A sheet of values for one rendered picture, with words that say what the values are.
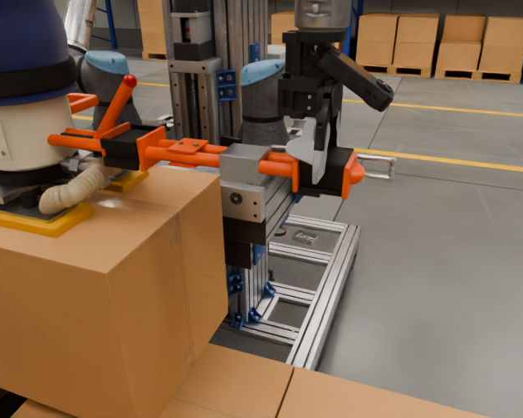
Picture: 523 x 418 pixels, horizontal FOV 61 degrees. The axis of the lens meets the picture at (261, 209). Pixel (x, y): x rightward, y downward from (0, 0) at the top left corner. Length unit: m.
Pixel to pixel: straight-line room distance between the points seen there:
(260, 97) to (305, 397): 0.76
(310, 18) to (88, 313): 0.57
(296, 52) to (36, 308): 0.62
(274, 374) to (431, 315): 1.27
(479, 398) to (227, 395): 1.16
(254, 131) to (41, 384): 0.76
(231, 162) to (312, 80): 0.19
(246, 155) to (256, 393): 0.68
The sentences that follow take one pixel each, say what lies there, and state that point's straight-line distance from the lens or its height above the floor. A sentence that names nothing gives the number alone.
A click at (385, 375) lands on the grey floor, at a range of 2.03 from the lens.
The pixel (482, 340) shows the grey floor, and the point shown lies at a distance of 2.32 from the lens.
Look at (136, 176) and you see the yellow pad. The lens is 1.00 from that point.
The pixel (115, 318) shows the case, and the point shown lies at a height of 0.98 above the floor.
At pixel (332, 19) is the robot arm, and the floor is 1.42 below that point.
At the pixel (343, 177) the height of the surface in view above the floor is 1.21.
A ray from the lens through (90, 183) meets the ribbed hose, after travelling 0.85.
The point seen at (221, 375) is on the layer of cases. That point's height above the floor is 0.54.
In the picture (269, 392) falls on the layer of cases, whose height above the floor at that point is 0.54.
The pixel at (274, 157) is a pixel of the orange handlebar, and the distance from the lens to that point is 0.73.
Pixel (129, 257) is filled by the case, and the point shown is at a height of 1.06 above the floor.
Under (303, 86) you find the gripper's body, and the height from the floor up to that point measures 1.33.
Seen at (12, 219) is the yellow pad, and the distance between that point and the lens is 0.91.
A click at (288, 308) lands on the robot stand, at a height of 0.21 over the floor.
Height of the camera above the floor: 1.47
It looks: 28 degrees down
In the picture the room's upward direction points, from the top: straight up
